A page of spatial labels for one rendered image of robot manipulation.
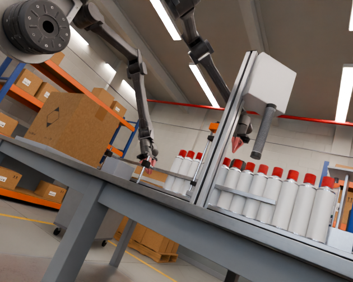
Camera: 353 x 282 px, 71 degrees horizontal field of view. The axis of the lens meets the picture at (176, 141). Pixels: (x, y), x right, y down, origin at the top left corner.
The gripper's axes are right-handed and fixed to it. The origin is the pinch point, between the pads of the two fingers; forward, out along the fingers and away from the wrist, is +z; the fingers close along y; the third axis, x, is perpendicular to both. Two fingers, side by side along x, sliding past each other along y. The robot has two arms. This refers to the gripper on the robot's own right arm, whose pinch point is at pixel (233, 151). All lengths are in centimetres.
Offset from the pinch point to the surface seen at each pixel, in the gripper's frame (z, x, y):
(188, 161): 15.9, 21.2, 8.5
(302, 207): 22, 23, -40
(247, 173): 15.0, 22.4, -19.3
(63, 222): 104, -87, 230
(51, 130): 26, 60, 55
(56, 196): 98, -157, 387
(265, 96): -12.4, 32.1, -20.8
